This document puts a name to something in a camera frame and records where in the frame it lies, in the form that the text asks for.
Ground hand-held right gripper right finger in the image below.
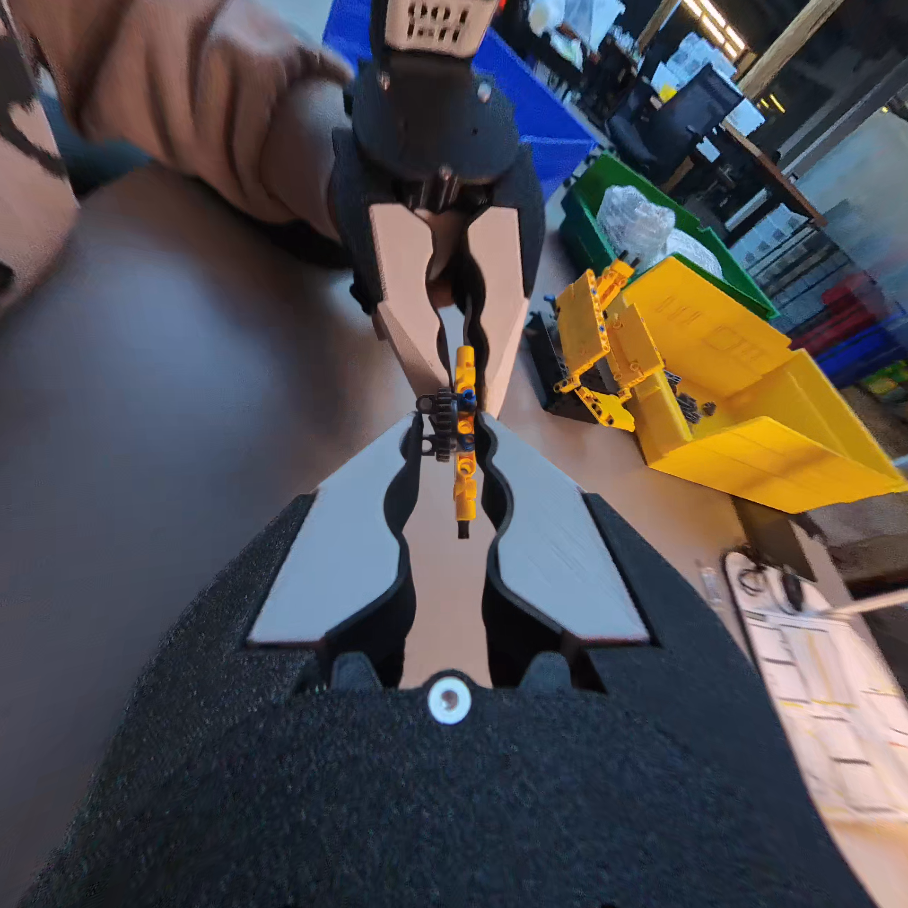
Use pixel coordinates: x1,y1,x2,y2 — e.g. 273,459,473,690
477,413,652,688

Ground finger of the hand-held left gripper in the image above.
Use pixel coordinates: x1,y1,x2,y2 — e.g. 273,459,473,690
463,204,533,419
369,202,456,398

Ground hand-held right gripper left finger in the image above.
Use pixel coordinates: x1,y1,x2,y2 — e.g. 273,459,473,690
244,411,427,688

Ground yellow gear block assembly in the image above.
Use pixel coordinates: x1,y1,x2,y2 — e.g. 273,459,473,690
415,344,485,540

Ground person's left forearm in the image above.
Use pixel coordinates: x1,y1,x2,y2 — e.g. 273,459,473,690
14,0,356,214

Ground grey desk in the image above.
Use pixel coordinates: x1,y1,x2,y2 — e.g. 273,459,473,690
0,163,845,908

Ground yellow black robot model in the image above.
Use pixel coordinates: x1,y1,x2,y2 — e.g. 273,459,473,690
525,259,668,434

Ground blue storage bin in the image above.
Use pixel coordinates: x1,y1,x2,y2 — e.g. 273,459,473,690
323,0,600,203

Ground green storage bin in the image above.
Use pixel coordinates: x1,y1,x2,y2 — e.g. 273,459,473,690
559,152,780,320

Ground crumpled clear plastic bag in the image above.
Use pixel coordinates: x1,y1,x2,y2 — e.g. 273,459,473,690
596,184,678,274

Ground bubble wrap bag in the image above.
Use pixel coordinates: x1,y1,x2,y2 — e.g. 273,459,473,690
663,227,725,281

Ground pile of dark pieces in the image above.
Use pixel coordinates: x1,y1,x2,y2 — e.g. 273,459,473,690
663,369,717,427

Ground dark flat plate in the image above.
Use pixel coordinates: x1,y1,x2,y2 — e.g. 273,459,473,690
731,497,824,583

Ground yellow storage bin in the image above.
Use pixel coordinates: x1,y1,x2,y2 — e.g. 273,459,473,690
603,255,908,515

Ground black office chair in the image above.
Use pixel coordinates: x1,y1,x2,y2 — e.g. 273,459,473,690
606,64,746,185

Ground wooden table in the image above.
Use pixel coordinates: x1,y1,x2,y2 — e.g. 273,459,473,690
720,121,828,228

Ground person's dark blue trousers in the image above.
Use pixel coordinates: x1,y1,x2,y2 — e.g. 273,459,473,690
35,92,154,200

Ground white book stand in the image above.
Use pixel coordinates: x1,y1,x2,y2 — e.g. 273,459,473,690
722,550,908,884

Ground person's beige hoodie torso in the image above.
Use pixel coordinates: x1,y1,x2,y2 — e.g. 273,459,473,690
0,0,79,313

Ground black usb cable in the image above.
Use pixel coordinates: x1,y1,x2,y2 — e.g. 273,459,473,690
734,546,807,615

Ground wooden post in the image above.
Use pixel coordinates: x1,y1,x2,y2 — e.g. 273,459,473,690
738,0,845,100

